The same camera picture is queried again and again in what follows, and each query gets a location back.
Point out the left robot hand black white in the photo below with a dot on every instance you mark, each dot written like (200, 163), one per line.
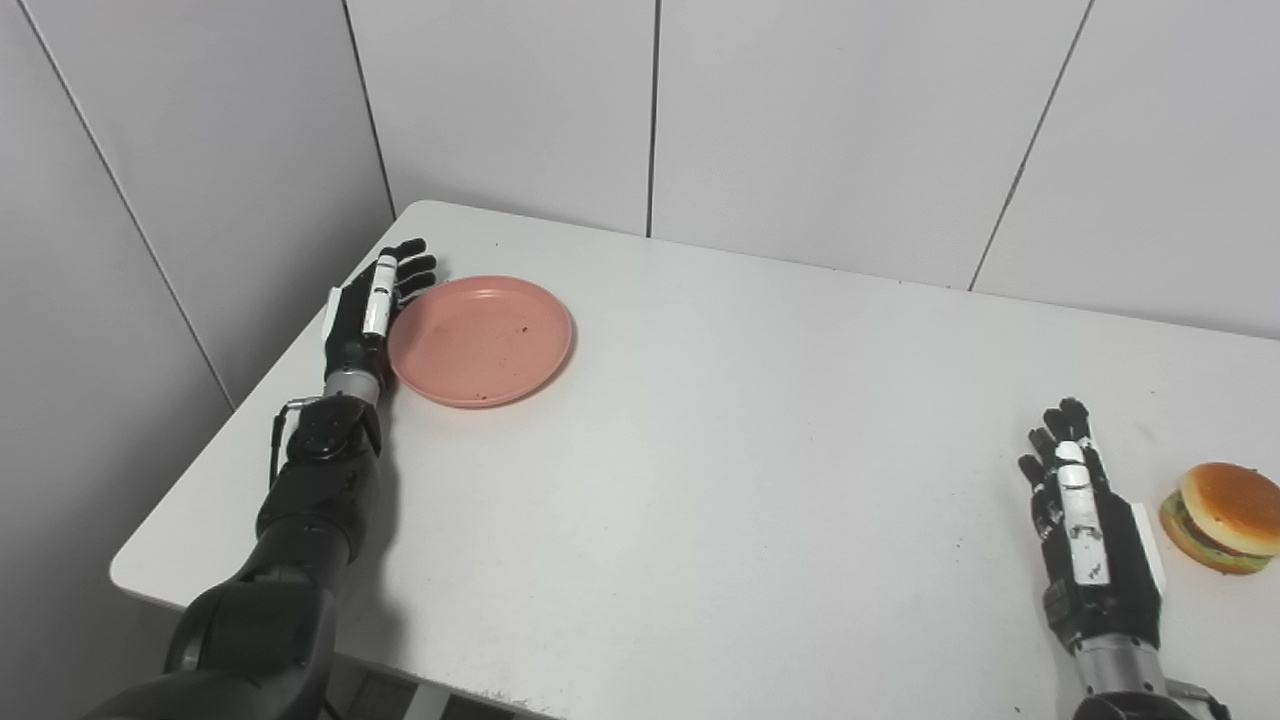
(365, 315)

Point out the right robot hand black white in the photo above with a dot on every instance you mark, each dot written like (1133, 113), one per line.
(1090, 540)

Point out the pink round plate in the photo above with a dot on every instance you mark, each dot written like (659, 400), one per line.
(480, 340)

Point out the toy hamburger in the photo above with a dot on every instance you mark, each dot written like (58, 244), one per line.
(1225, 515)

